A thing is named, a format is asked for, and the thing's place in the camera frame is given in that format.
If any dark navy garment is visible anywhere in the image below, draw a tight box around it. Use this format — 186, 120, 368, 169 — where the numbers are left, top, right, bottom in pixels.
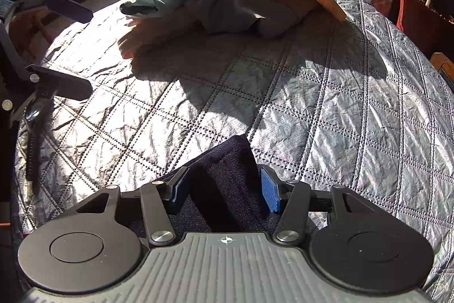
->
166, 135, 280, 240

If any grey quilted table cover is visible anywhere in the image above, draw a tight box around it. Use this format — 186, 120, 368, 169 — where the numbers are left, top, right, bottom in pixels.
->
12, 0, 453, 302

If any grey garment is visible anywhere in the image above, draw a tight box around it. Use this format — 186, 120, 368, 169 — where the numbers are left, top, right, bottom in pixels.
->
184, 0, 300, 38

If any wooden low side table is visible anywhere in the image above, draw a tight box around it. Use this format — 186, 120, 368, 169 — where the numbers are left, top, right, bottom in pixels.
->
430, 52, 454, 91

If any red plant pot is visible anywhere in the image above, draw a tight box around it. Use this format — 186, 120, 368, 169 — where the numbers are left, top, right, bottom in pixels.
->
396, 0, 453, 61

